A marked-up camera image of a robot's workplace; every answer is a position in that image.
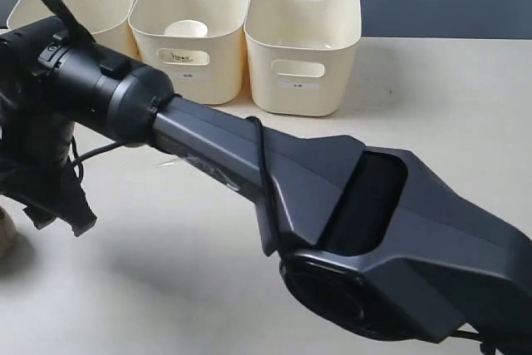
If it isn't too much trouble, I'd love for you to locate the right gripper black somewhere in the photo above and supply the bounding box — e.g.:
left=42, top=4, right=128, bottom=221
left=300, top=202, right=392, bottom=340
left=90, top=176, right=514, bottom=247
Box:
left=1, top=95, right=97, bottom=237

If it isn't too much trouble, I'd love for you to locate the brown wooden cup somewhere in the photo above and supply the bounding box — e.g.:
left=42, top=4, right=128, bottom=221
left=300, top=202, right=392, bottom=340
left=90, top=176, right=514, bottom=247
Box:
left=0, top=207, right=17, bottom=258

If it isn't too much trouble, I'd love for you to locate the clear plastic bottle white cap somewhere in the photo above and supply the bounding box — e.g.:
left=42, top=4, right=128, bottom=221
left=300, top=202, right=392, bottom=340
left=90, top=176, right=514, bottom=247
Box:
left=155, top=157, right=186, bottom=168

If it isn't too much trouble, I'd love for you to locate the white paper cup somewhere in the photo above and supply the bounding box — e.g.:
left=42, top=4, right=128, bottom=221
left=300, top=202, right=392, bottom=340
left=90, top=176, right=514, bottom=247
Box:
left=163, top=19, right=209, bottom=65

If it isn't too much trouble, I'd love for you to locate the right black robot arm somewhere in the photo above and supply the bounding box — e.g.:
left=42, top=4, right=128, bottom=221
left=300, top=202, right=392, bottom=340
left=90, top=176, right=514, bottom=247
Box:
left=1, top=0, right=531, bottom=354

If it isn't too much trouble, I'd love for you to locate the middle cream plastic bin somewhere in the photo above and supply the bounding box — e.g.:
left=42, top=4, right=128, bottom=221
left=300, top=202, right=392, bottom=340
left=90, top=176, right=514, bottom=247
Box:
left=128, top=0, right=249, bottom=105

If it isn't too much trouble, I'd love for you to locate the right cream plastic bin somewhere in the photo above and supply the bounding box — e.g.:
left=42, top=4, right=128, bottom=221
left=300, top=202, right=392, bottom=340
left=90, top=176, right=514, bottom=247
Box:
left=244, top=0, right=362, bottom=116

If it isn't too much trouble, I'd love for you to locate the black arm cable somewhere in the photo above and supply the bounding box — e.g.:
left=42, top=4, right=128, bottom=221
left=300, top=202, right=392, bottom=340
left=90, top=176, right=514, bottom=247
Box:
left=68, top=116, right=292, bottom=264

